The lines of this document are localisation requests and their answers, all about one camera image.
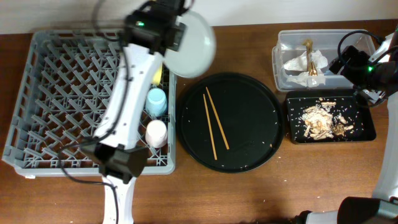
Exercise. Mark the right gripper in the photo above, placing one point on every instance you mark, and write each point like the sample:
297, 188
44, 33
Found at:
359, 59

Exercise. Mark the gold foil wrapper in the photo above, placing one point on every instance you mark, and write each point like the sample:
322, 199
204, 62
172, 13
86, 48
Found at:
311, 68

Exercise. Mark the white napkin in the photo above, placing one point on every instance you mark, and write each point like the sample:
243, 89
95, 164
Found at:
299, 64

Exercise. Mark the grey round plate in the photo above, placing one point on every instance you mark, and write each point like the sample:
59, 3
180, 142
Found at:
197, 48

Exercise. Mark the yellow bowl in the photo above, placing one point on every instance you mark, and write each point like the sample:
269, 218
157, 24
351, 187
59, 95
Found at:
157, 76

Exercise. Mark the food scraps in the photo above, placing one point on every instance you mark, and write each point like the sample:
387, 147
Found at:
325, 120

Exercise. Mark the blue plastic cup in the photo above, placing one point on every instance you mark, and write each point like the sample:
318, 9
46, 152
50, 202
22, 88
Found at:
156, 102

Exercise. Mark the pink plastic cup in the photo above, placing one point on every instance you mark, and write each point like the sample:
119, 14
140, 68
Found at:
156, 134

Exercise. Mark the wooden chopstick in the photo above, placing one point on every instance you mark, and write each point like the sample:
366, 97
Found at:
217, 119
210, 128

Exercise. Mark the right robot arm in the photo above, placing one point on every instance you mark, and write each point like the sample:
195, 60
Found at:
380, 74

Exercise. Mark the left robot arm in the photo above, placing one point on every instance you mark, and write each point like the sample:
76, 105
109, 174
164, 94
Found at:
148, 33

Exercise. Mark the clear plastic waste bin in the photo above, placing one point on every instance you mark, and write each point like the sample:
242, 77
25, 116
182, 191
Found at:
289, 46

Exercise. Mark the grey plastic dishwasher rack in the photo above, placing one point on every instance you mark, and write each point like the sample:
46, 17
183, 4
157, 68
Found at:
65, 90

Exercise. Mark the black rectangular tray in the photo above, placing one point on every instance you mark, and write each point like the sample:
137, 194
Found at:
296, 101

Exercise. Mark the round black serving tray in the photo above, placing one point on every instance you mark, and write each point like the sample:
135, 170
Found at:
251, 116

